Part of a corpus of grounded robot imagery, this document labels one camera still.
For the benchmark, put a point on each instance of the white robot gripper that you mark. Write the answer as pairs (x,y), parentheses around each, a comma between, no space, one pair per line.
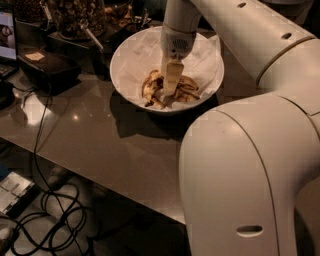
(176,43)

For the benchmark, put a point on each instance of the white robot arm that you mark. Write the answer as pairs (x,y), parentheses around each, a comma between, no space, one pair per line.
(243,163)

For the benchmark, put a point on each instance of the white ceramic bowl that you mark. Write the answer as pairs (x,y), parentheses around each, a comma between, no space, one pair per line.
(133,96)

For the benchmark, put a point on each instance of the bowl of snacks background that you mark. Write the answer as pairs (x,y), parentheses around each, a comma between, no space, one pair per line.
(119,12)

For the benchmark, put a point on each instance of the white paper napkin liner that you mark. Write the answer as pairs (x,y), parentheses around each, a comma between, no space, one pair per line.
(143,53)

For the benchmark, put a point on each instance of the black serving tray stand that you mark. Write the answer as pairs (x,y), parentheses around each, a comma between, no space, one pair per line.
(42,36)

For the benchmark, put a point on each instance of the glass jar of nuts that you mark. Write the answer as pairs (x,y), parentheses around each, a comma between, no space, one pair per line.
(73,17)

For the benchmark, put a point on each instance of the black box with label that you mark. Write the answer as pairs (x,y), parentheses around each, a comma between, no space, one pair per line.
(50,73)

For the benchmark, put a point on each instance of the glass jar of dark snacks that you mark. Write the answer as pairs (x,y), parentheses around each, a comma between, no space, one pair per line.
(28,10)

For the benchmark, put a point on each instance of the laptop computer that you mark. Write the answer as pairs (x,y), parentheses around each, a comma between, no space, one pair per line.
(8,48)

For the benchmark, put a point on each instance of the black round object left edge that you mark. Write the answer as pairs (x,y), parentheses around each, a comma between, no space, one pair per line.
(6,94)

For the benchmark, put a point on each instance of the grey device on floor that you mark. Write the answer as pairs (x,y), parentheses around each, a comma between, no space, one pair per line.
(15,194)

